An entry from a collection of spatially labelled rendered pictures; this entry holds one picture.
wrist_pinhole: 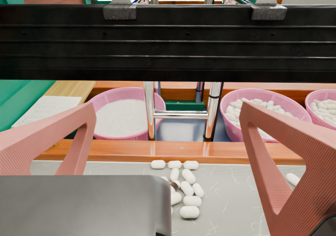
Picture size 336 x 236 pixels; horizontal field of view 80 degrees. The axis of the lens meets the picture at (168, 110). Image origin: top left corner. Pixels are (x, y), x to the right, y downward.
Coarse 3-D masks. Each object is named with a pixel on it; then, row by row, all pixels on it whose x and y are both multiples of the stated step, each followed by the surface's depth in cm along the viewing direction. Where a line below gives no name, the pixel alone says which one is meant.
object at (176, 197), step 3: (171, 195) 42; (174, 195) 42; (177, 195) 42; (180, 195) 42; (171, 198) 41; (174, 198) 41; (177, 198) 41; (180, 198) 42; (171, 201) 41; (174, 201) 41; (177, 201) 41; (171, 204) 41
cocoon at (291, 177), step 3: (288, 174) 46; (291, 174) 46; (288, 177) 46; (291, 177) 45; (294, 177) 45; (297, 177) 45; (288, 180) 46; (291, 180) 45; (294, 180) 45; (297, 180) 44; (291, 183) 45; (294, 183) 45
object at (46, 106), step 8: (48, 96) 68; (56, 96) 68; (64, 96) 68; (40, 104) 65; (48, 104) 65; (56, 104) 65; (64, 104) 64; (72, 104) 64; (32, 112) 61; (40, 112) 61; (48, 112) 61; (56, 112) 61; (24, 120) 58; (32, 120) 58
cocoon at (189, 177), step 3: (183, 171) 46; (186, 171) 46; (189, 171) 46; (183, 174) 46; (186, 174) 46; (189, 174) 46; (192, 174) 46; (183, 177) 46; (186, 177) 45; (189, 177) 45; (192, 177) 45; (186, 180) 45; (189, 180) 45; (192, 180) 45; (189, 183) 45; (192, 183) 45
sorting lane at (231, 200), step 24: (48, 168) 50; (96, 168) 49; (120, 168) 49; (144, 168) 49; (168, 168) 49; (216, 168) 49; (240, 168) 49; (288, 168) 49; (216, 192) 44; (240, 192) 44; (216, 216) 40; (240, 216) 40; (264, 216) 40
